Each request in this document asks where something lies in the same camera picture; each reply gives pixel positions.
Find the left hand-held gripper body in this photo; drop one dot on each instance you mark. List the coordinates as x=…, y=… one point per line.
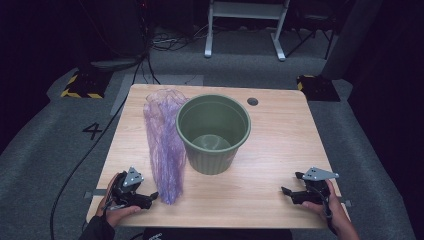
x=128, y=195

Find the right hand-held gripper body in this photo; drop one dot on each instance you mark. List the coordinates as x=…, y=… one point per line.
x=315, y=195

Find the purple plastic bag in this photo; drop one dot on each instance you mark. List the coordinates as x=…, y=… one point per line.
x=165, y=146

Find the green plastic bin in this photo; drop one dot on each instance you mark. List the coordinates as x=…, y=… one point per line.
x=213, y=160

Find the person's left hand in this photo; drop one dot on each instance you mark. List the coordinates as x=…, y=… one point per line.
x=118, y=215

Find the person's right hand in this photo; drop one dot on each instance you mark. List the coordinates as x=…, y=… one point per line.
x=335, y=211

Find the grey tape strip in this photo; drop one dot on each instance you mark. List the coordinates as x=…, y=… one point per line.
x=96, y=193
x=346, y=202

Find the black yellow striped base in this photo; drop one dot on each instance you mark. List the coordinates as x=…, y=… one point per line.
x=86, y=85
x=319, y=88

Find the black tripod stand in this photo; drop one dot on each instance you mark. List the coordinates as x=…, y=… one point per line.
x=311, y=33

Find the grey pillar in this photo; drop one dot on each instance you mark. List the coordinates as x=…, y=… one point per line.
x=351, y=36

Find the white desk frame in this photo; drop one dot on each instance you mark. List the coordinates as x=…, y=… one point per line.
x=246, y=10

